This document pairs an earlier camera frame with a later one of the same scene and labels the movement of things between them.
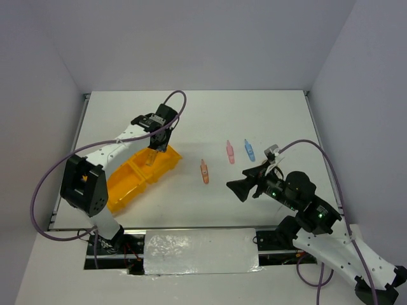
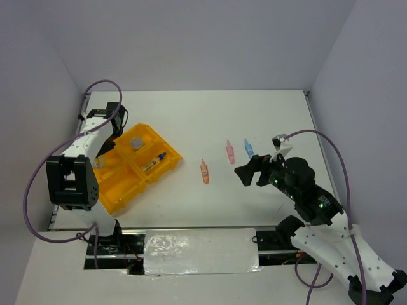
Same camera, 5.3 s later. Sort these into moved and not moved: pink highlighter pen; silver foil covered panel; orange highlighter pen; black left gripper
Moved: black left gripper
Not moved: pink highlighter pen; silver foil covered panel; orange highlighter pen
